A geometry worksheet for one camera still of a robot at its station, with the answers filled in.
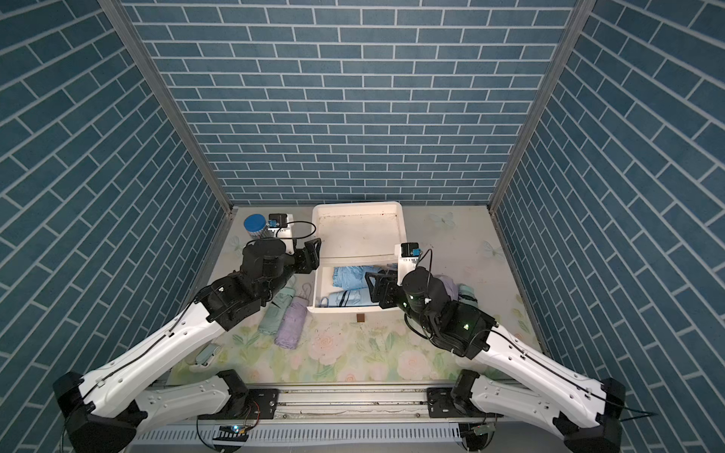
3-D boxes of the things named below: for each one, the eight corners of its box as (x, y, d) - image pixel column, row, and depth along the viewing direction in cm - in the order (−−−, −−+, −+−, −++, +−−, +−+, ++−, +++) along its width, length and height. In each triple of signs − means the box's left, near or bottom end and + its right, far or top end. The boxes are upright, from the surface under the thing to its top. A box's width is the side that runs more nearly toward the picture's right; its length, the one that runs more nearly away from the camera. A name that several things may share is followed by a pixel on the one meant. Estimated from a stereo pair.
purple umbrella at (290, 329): (277, 347, 85) (273, 342, 82) (294, 301, 95) (291, 295, 92) (295, 350, 85) (291, 345, 81) (310, 304, 95) (308, 298, 91)
